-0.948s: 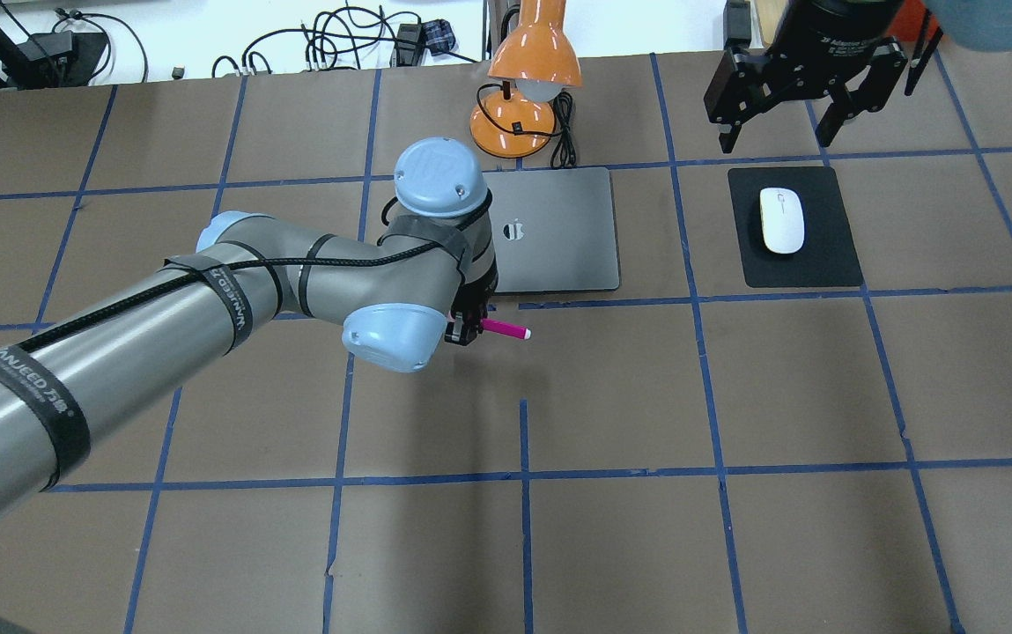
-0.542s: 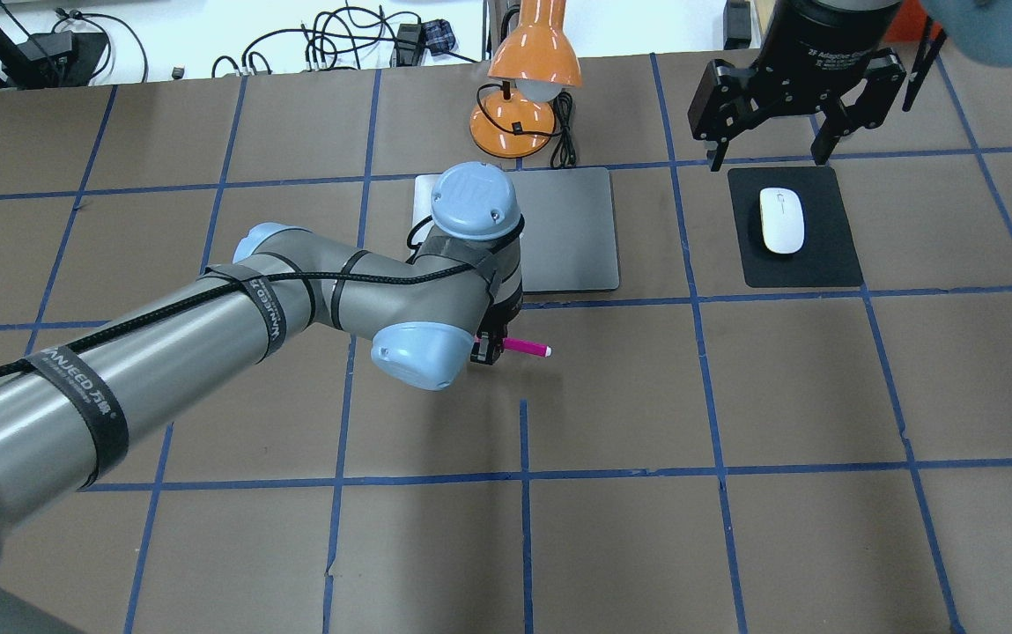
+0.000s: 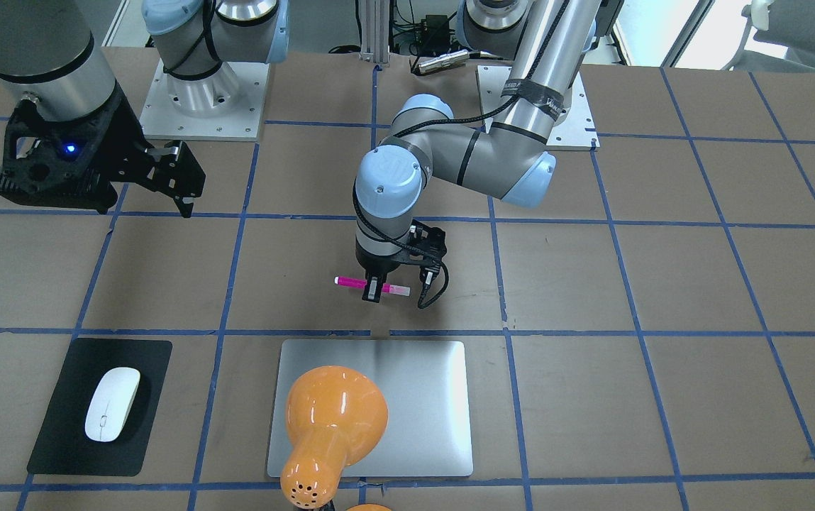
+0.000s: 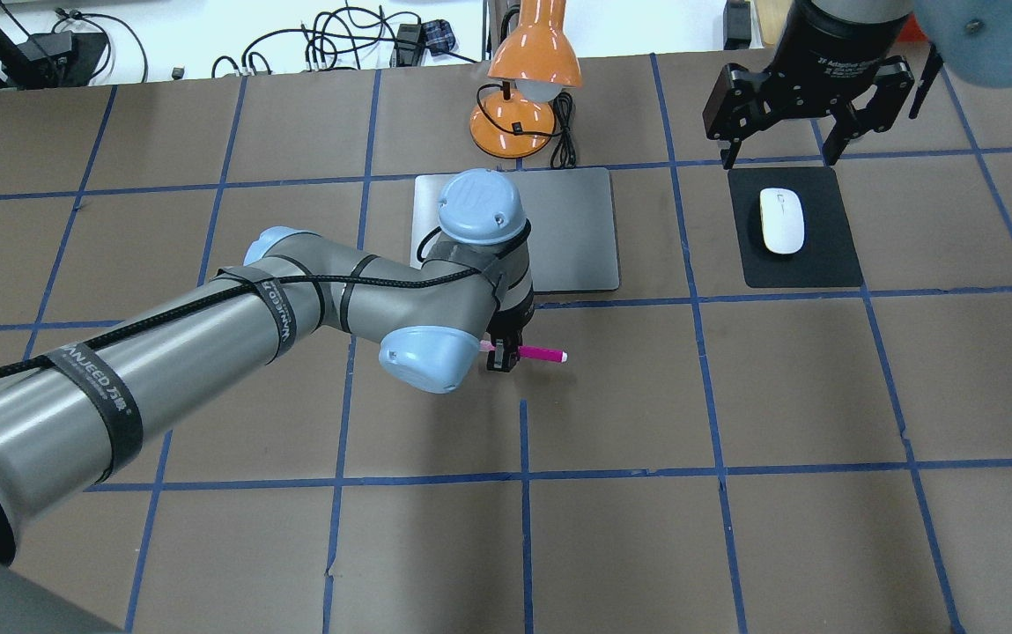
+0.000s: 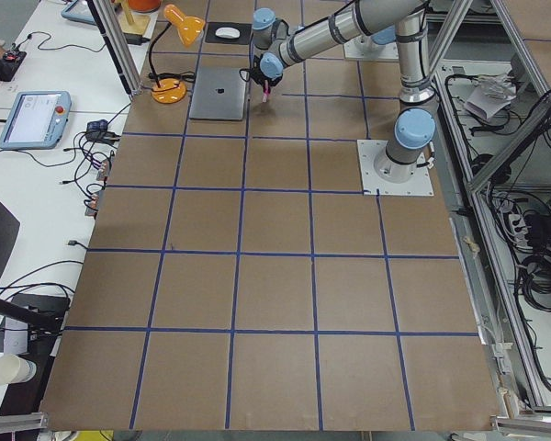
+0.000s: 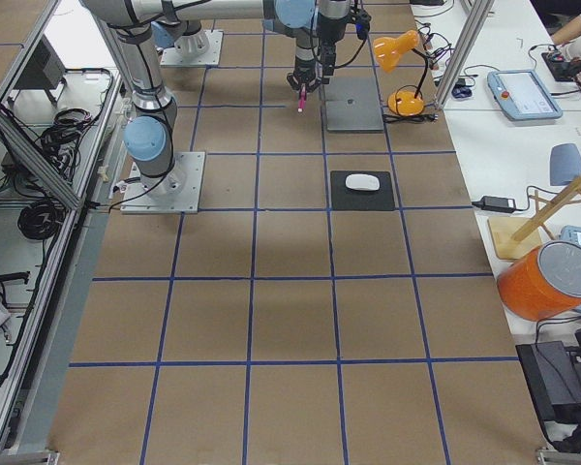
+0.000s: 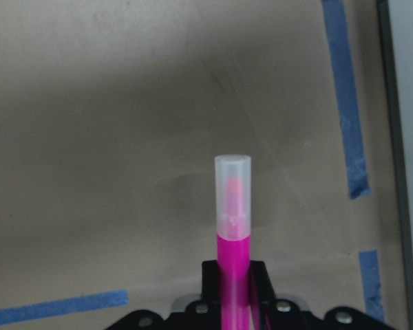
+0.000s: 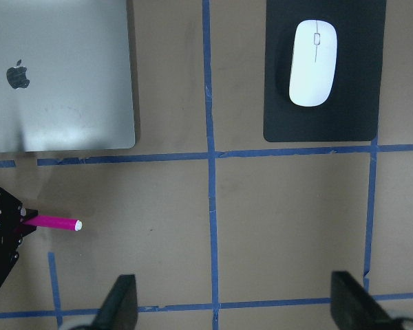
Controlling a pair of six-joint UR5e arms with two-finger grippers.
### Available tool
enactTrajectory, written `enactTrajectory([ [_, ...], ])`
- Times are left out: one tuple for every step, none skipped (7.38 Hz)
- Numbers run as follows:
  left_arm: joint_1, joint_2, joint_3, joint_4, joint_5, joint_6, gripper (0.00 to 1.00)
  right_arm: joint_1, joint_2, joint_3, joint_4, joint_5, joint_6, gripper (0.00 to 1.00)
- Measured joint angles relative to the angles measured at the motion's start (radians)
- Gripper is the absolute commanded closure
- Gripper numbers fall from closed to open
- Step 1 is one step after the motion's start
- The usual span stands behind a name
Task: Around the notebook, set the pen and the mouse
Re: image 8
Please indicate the pink marker pen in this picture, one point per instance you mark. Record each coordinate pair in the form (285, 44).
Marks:
(55, 223)

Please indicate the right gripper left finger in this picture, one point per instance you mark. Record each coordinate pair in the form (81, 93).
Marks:
(120, 308)

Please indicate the black mousepad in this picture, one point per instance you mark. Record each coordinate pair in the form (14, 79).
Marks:
(352, 109)

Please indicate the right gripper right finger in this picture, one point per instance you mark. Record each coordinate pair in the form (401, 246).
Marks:
(352, 308)

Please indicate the white computer mouse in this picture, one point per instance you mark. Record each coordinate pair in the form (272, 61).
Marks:
(313, 64)

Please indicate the silver closed laptop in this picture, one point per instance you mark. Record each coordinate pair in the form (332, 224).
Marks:
(66, 76)

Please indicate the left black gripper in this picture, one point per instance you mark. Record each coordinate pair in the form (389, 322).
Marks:
(11, 214)

